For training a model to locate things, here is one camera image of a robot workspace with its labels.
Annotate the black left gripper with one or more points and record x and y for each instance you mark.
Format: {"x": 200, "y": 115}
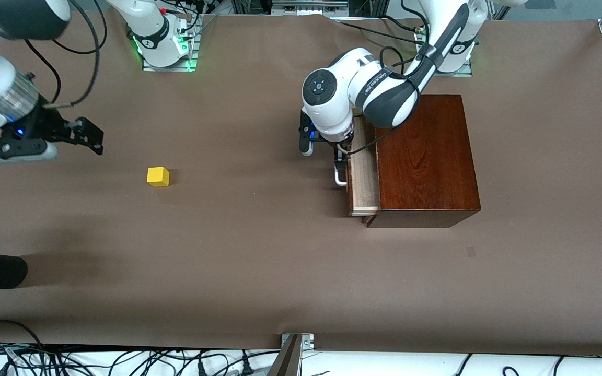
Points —
{"x": 340, "y": 148}

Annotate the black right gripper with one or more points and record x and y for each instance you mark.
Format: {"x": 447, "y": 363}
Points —
{"x": 45, "y": 127}

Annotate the yellow cube block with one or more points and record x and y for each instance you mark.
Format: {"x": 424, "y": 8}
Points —
{"x": 158, "y": 176}

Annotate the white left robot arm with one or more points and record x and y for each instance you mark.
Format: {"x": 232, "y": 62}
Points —
{"x": 332, "y": 109}

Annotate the dark brown wooden cabinet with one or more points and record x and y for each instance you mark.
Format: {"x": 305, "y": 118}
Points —
{"x": 426, "y": 167}

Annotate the brown table cover sheet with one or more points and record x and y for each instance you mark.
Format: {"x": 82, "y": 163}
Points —
{"x": 228, "y": 235}

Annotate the small brown tape patch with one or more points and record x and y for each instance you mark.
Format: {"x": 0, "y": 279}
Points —
{"x": 471, "y": 251}

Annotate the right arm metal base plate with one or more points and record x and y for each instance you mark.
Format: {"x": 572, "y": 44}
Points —
{"x": 168, "y": 68}

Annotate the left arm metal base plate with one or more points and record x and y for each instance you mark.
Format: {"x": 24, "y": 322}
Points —
{"x": 463, "y": 74}

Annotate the grey network switch box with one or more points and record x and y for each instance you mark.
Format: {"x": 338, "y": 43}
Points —
{"x": 309, "y": 6}

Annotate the silver mounting bracket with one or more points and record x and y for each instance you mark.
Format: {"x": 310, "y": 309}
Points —
{"x": 306, "y": 340}

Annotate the grey metal post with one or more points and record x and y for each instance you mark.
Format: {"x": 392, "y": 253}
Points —
{"x": 285, "y": 363}

